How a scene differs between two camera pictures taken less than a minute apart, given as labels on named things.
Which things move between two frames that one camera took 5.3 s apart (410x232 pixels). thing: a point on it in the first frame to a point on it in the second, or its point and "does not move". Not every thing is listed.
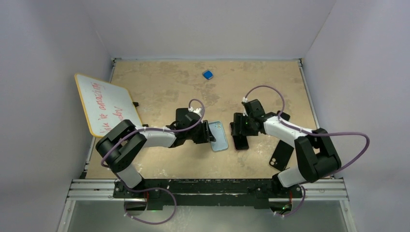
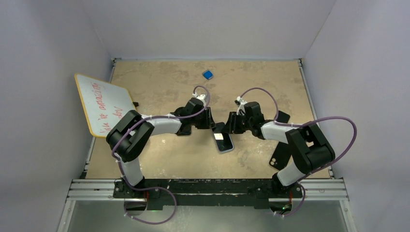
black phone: [281, 156] does not move
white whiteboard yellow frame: [105, 105] does not move
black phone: [241, 142] to [224, 141]
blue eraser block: [208, 74] does not move
